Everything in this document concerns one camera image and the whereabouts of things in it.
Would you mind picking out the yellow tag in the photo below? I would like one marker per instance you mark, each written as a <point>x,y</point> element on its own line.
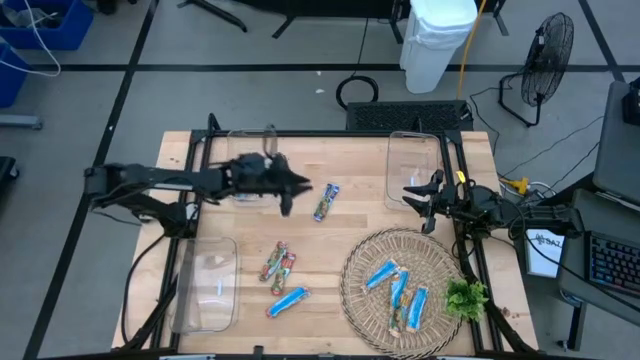
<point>461,176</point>

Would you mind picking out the black desk object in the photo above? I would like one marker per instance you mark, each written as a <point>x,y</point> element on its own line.
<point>632,105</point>

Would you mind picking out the large blue storage bin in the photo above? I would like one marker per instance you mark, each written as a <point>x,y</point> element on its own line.
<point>70,30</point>

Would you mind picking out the small green potted plant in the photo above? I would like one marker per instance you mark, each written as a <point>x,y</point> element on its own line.
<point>466,299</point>

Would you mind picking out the red-ended green granola bar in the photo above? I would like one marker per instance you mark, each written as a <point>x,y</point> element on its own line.
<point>273,261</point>
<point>283,274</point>

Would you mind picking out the black backlit keyboard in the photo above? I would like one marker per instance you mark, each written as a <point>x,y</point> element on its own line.
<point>615,262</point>

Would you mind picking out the black stand leg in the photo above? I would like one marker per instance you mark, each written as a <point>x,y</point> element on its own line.
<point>220,15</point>

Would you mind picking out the black floor fan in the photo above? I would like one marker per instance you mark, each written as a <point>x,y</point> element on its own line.
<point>547,55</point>

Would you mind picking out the white labelled box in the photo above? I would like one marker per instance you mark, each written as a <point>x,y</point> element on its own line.
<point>542,260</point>

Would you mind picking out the black metal table frame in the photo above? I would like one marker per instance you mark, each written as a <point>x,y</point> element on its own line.
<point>325,133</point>

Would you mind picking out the grey flat panel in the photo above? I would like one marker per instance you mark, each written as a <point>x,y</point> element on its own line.
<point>620,150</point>

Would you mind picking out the grey metal bar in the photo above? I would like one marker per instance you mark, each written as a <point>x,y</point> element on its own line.
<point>20,121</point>

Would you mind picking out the blue snack packet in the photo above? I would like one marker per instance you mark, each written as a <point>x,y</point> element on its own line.
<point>396,325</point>

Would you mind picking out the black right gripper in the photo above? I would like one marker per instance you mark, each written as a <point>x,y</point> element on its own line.
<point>450,200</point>

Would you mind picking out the white trash bin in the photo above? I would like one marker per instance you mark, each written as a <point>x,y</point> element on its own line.
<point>435,45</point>

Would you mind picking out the round wicker placemat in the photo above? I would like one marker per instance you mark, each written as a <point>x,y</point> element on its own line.
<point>370,310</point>

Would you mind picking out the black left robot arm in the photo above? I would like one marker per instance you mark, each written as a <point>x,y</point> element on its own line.
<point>150,175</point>

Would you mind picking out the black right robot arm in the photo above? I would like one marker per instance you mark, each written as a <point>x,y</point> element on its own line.
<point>550,220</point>

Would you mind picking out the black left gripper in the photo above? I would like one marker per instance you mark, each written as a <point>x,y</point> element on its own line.
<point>255,175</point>

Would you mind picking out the yellow power plug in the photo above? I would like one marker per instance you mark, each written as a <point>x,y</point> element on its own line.
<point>521,185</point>

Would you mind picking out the blue granola bar red ends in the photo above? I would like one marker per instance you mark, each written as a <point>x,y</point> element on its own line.
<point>288,302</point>

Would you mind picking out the black floor object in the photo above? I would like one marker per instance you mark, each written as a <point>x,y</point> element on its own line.
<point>7,169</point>

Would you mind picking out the black mesh box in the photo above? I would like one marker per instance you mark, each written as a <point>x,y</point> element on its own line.
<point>400,116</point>

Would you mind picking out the clear plastic container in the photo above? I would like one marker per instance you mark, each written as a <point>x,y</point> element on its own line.
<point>250,140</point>
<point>412,155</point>
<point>205,300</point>

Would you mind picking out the grey desk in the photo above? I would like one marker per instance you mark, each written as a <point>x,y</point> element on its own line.
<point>607,220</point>

